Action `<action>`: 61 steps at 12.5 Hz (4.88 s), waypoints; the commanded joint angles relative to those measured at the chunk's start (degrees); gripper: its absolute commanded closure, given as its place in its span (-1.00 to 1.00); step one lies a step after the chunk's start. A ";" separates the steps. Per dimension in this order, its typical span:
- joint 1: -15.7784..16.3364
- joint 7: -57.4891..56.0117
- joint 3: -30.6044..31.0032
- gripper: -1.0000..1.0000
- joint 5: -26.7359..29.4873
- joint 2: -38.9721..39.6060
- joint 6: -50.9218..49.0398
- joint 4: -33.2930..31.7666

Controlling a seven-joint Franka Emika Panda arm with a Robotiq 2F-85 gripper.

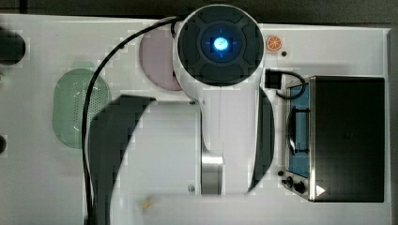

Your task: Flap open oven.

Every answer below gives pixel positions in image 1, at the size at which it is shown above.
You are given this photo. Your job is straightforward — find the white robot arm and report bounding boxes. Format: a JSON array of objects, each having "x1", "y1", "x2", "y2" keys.
[{"x1": 88, "y1": 5, "x2": 272, "y2": 195}]

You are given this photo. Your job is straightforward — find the black toaster oven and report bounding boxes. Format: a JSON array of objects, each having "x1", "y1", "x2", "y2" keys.
[{"x1": 282, "y1": 76, "x2": 386, "y2": 203}]

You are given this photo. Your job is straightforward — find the grey round plate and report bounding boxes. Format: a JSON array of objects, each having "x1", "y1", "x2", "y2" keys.
[{"x1": 139, "y1": 25, "x2": 182, "y2": 91}]

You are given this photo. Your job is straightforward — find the orange slice toy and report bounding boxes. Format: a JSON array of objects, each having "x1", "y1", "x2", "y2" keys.
[{"x1": 266, "y1": 36, "x2": 282, "y2": 52}]

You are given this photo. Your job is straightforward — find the green perforated colander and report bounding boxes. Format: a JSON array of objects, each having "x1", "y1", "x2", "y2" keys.
[{"x1": 53, "y1": 68, "x2": 112, "y2": 149}]

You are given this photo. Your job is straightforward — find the black cylinder cup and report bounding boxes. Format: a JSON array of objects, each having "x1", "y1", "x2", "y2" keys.
[{"x1": 0, "y1": 29, "x2": 26, "y2": 66}]

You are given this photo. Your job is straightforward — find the black cylinder at edge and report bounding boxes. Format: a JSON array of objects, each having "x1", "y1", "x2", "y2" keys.
[{"x1": 0, "y1": 135, "x2": 7, "y2": 154}]

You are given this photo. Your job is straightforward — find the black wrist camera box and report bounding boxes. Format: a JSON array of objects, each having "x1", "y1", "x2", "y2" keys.
[{"x1": 265, "y1": 69, "x2": 283, "y2": 89}]

